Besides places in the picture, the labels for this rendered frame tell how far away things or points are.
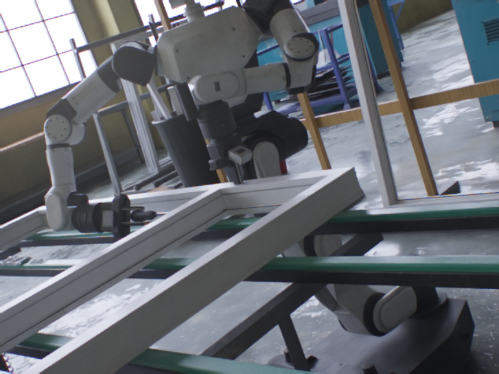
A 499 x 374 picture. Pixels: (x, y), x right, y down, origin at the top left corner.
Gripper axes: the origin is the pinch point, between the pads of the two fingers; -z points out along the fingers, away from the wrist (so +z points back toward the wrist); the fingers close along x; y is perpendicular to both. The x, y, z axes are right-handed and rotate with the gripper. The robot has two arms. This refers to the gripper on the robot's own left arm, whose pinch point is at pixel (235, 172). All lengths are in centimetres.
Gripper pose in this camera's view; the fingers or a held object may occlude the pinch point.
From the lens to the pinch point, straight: 186.8
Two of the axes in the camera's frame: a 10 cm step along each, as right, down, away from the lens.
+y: 6.7, -0.8, -7.4
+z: -3.4, -9.2, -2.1
